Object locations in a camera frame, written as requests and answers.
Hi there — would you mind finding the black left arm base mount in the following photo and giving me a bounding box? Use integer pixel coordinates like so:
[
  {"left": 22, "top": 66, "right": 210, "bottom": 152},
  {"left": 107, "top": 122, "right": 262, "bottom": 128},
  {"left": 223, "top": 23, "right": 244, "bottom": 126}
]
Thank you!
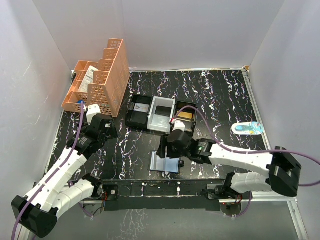
[{"left": 101, "top": 184, "right": 119, "bottom": 202}]

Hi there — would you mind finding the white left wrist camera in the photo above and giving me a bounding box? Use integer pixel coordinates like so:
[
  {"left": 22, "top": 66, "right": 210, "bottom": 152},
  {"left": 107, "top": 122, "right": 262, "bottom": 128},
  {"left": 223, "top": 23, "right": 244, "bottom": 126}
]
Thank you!
[{"left": 84, "top": 104, "right": 101, "bottom": 122}]

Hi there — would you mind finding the blue white blister pack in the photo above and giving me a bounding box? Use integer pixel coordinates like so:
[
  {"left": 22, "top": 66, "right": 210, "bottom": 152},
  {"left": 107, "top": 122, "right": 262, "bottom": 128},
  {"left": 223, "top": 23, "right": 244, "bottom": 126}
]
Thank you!
[{"left": 231, "top": 121, "right": 264, "bottom": 136}]

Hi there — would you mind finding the card in left bin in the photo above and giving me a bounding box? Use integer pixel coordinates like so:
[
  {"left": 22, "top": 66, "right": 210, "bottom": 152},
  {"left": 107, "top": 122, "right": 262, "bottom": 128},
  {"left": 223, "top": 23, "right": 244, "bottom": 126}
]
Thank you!
[{"left": 133, "top": 102, "right": 150, "bottom": 113}]

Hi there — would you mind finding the dark card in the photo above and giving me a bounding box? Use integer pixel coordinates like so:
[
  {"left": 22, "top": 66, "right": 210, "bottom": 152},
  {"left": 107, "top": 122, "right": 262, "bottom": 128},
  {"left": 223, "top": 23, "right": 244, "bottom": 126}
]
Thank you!
[{"left": 154, "top": 105, "right": 172, "bottom": 117}]

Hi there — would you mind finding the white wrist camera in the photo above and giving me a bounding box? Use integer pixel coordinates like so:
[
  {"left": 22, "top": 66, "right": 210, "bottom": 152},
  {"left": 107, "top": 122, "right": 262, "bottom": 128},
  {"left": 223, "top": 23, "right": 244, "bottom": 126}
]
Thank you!
[
  {"left": 170, "top": 119, "right": 186, "bottom": 132},
  {"left": 84, "top": 104, "right": 101, "bottom": 122}
]

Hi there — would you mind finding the orange plastic desk organizer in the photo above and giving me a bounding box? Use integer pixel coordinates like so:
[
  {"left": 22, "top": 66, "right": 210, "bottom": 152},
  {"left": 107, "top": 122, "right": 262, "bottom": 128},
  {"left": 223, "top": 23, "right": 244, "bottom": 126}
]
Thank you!
[{"left": 61, "top": 38, "right": 130, "bottom": 118}]

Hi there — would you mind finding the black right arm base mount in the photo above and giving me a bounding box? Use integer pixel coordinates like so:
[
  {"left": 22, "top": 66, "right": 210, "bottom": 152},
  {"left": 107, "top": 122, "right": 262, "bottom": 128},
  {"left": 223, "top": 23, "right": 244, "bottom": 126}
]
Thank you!
[{"left": 200, "top": 183, "right": 244, "bottom": 204}]

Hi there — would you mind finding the black leather card holder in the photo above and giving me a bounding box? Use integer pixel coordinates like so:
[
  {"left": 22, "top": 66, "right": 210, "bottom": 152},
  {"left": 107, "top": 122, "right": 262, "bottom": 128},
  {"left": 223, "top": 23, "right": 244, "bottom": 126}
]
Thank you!
[{"left": 148, "top": 151, "right": 185, "bottom": 174}]

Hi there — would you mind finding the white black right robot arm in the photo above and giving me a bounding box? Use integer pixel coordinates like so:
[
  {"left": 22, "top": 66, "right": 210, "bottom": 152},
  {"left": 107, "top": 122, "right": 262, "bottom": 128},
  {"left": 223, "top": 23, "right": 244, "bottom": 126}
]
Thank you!
[{"left": 156, "top": 129, "right": 302, "bottom": 197}]

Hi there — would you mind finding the black right bin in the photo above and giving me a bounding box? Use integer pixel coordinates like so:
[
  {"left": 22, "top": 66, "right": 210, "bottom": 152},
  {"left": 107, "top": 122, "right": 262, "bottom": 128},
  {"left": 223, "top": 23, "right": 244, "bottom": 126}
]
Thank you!
[{"left": 173, "top": 100, "right": 197, "bottom": 137}]

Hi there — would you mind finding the black left bin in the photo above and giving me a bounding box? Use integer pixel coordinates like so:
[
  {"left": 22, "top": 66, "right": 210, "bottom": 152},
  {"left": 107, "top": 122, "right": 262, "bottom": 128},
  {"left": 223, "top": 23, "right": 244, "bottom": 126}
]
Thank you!
[{"left": 125, "top": 94, "right": 153, "bottom": 130}]

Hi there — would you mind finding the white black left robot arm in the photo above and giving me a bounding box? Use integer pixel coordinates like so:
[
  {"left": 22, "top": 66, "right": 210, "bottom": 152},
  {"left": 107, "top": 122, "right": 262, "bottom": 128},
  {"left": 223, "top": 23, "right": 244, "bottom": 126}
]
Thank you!
[{"left": 11, "top": 113, "right": 118, "bottom": 239}]

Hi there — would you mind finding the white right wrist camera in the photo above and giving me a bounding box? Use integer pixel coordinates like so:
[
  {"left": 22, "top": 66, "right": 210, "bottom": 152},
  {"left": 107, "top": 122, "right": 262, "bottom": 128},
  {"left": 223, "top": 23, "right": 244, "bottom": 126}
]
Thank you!
[{"left": 170, "top": 119, "right": 186, "bottom": 132}]

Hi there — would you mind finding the black bin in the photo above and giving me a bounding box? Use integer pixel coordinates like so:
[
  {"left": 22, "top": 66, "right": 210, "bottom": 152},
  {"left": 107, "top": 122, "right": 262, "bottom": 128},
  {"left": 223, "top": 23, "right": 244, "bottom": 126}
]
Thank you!
[
  {"left": 125, "top": 94, "right": 153, "bottom": 130},
  {"left": 173, "top": 100, "right": 197, "bottom": 137}
]

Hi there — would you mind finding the gold card in right bin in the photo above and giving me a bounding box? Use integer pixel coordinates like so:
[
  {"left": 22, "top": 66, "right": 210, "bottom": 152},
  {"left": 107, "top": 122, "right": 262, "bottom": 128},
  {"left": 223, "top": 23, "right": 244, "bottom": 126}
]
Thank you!
[{"left": 177, "top": 111, "right": 194, "bottom": 121}]

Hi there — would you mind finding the white paper packet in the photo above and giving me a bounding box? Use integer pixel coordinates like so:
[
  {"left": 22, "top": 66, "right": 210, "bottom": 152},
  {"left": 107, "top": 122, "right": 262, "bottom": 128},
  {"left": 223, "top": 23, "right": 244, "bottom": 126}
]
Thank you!
[{"left": 78, "top": 65, "right": 98, "bottom": 93}]

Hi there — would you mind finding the white middle bin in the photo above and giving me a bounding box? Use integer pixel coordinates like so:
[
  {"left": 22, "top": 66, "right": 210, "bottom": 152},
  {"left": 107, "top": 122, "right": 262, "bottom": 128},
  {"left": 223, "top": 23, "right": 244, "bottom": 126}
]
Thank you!
[{"left": 147, "top": 96, "right": 176, "bottom": 133}]

